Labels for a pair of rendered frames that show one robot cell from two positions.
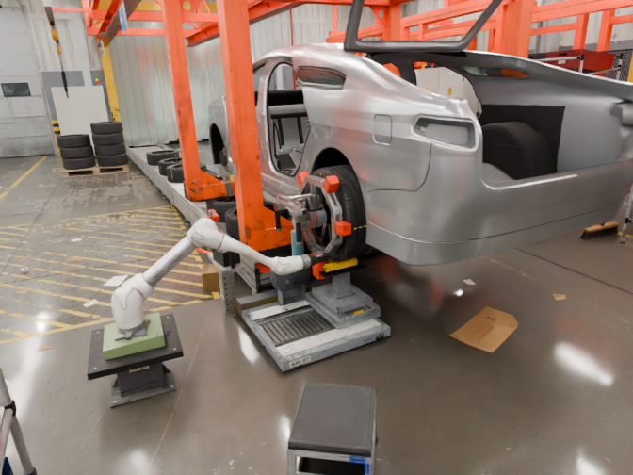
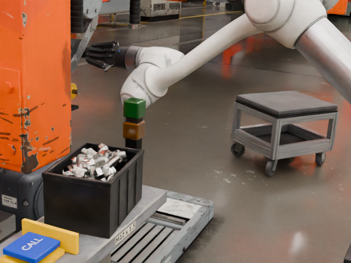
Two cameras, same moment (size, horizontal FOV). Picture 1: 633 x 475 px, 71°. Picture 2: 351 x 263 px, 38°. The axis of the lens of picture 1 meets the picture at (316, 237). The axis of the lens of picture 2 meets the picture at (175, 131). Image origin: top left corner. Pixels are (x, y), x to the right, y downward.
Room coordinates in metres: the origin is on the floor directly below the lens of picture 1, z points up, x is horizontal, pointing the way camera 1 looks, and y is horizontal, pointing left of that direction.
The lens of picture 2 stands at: (3.70, 1.54, 0.94)
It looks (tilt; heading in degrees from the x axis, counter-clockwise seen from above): 17 degrees down; 230
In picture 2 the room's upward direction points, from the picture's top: 3 degrees clockwise
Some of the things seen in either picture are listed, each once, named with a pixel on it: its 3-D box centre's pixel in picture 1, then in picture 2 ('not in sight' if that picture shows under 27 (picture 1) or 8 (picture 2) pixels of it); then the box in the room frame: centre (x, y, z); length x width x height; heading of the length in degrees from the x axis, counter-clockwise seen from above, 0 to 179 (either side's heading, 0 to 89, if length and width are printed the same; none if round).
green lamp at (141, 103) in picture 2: not in sight; (134, 108); (3.05, 0.63, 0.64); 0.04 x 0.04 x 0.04; 27
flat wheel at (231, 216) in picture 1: (257, 221); not in sight; (4.45, 0.61, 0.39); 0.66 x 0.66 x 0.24
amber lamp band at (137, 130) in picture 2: not in sight; (133, 129); (3.05, 0.63, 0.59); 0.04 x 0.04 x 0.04; 27
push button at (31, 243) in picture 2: not in sight; (32, 249); (3.38, 0.79, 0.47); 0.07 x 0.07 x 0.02; 27
